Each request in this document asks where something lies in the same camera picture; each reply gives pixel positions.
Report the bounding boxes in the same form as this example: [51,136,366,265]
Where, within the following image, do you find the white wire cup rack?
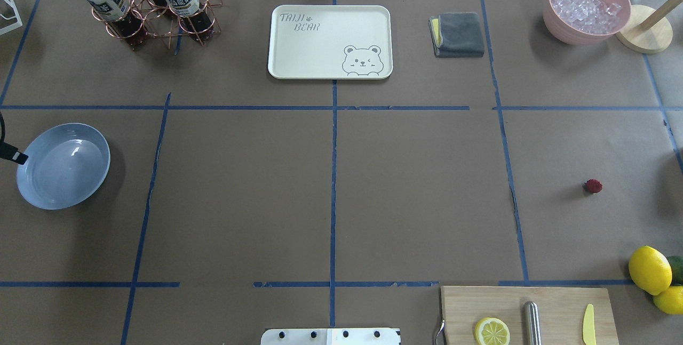
[1,0,23,35]

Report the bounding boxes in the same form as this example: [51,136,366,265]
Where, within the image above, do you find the copper wire bottle rack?
[91,0,224,56]

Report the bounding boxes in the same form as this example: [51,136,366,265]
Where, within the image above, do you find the blue plate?
[15,123,112,211]

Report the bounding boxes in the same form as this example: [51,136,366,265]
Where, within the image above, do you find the lemon half slice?
[473,317,511,345]

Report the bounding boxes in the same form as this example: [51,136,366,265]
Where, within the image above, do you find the steel muddler black tip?
[523,301,542,344]

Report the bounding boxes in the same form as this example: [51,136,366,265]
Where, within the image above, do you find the cream bear tray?
[267,5,393,80]

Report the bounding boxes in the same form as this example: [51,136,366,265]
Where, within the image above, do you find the pink bowl with ice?
[543,0,631,45]

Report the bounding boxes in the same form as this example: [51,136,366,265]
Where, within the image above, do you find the yellow plastic knife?
[582,303,596,345]

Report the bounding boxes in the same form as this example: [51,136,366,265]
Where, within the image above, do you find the grey yellow folded cloth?
[428,12,485,58]

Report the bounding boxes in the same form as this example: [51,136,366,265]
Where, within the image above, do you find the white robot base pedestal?
[260,327,402,344]

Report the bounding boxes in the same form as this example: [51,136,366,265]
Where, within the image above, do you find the tea bottle left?
[86,0,146,46]

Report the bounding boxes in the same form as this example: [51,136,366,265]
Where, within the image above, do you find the wooden stand round base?
[616,0,682,54]

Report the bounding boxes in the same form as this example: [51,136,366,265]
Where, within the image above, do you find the red strawberry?
[583,178,603,194]

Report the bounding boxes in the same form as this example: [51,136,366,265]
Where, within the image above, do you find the yellow lemon rear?
[652,286,683,315]

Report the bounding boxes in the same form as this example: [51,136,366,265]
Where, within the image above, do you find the wooden cutting board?
[435,286,620,345]

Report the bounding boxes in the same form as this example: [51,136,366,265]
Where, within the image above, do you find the yellow lemon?
[629,245,672,296]
[652,286,683,315]

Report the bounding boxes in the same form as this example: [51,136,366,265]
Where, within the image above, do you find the yellow lemon front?
[629,245,672,296]

